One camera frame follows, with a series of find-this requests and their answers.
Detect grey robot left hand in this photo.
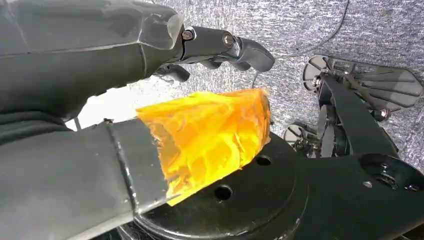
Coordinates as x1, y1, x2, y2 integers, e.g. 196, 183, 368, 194
0, 0, 276, 240

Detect black robot leg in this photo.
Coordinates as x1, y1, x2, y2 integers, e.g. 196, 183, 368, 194
115, 75, 424, 240

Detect thin black floor cable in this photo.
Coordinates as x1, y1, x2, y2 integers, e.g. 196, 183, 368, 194
251, 0, 350, 90

